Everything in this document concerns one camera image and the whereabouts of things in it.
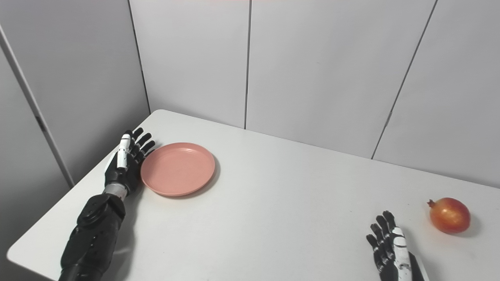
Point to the red yellow pomegranate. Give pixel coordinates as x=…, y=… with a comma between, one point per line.
x=449, y=216

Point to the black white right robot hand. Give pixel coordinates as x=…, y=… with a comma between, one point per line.
x=394, y=257

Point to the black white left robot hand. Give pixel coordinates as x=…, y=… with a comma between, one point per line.
x=123, y=171

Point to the pink round plate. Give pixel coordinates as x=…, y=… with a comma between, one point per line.
x=177, y=168

